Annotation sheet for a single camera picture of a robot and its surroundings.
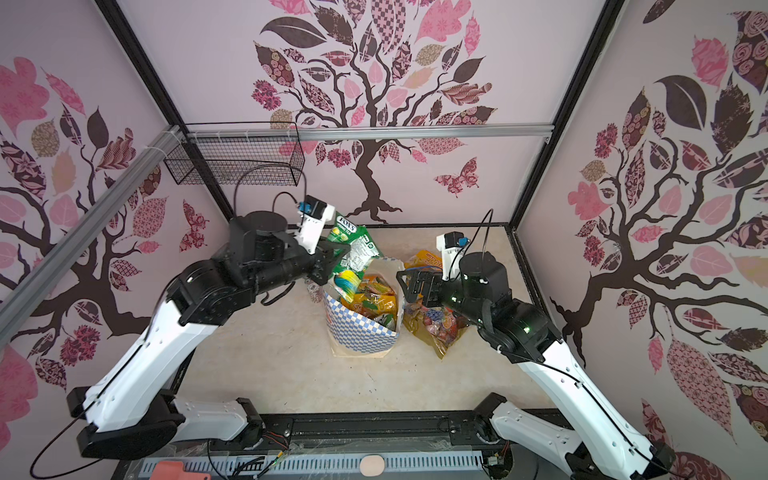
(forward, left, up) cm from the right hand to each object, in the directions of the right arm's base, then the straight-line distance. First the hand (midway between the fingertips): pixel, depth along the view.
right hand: (413, 272), depth 62 cm
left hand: (+2, +15, +5) cm, 16 cm away
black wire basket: (+50, +54, -2) cm, 73 cm away
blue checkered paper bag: (-5, +15, -20) cm, 26 cm away
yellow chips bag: (+9, +11, -31) cm, 34 cm away
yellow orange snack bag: (+27, -7, -30) cm, 41 cm away
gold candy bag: (+2, -9, -29) cm, 31 cm away
